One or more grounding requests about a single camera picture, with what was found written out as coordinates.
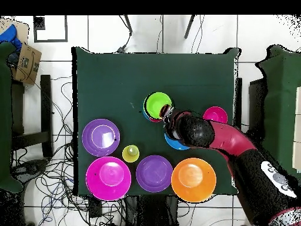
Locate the purple bowl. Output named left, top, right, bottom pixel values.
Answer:
left=81, top=118, right=121, bottom=158
left=135, top=155, right=174, bottom=193

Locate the blue cloth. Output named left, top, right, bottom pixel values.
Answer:
left=0, top=24, right=24, bottom=52

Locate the translucent teal bowl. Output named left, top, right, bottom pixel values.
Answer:
left=142, top=107, right=152, bottom=122

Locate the cardboard box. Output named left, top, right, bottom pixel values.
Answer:
left=13, top=42, right=43, bottom=86

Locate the small green bowl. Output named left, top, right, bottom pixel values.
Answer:
left=143, top=92, right=173, bottom=119

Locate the white box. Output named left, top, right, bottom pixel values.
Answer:
left=292, top=86, right=301, bottom=174

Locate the large pink bowl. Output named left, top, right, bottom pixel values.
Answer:
left=85, top=156, right=132, bottom=201

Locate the dark green tablecloth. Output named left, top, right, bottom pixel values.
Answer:
left=71, top=46, right=240, bottom=197

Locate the black wooden stand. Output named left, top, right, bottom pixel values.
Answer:
left=235, top=77, right=267, bottom=142
left=11, top=74, right=54, bottom=158

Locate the tangle of floor cables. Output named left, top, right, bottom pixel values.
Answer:
left=11, top=75, right=129, bottom=226

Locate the black camera tripod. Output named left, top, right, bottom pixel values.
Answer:
left=123, top=15, right=196, bottom=40

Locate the small red bowl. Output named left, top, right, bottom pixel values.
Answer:
left=202, top=106, right=229, bottom=124

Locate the black power strip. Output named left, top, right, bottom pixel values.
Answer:
left=88, top=196, right=102, bottom=218

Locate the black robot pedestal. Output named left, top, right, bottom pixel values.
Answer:
left=124, top=195, right=178, bottom=226

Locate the large yellow bowl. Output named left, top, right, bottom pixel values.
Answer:
left=170, top=157, right=217, bottom=203

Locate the blue bowl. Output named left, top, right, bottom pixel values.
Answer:
left=164, top=132, right=190, bottom=151

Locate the grey pedestal leg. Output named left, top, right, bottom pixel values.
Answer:
left=12, top=158, right=49, bottom=181

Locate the green cloth side table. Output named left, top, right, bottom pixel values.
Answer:
left=0, top=41, right=24, bottom=194
left=255, top=44, right=301, bottom=177

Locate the yellow cup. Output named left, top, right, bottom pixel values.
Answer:
left=121, top=144, right=140, bottom=164

